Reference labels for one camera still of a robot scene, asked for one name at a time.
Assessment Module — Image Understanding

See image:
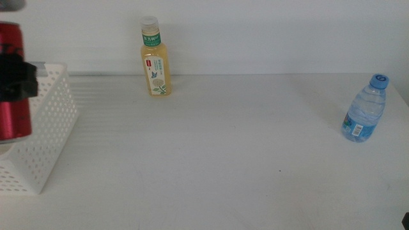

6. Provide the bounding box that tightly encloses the red cola can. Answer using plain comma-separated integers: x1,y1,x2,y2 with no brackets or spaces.
0,21,33,144

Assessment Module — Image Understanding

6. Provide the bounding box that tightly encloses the yellow tea bottle green label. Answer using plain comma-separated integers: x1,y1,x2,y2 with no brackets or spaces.
139,15,173,98

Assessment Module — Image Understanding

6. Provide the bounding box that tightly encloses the clear water bottle blue cap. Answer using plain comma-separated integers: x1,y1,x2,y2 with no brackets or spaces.
341,73,390,143

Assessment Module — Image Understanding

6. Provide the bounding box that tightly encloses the white perforated plastic basket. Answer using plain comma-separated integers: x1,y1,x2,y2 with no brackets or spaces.
0,63,79,196

